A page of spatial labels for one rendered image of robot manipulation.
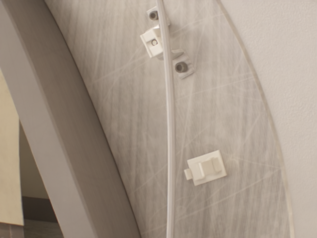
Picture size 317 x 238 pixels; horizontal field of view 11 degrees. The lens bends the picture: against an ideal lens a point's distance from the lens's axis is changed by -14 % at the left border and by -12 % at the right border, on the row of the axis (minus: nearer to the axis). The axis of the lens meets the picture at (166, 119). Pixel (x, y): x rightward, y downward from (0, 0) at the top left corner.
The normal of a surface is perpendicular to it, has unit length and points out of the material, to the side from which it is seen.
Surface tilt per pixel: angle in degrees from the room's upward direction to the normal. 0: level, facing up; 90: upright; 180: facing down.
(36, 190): 90
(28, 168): 90
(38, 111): 90
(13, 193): 90
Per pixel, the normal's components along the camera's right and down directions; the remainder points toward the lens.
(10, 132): 0.18, 0.18
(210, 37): -0.50, 0.12
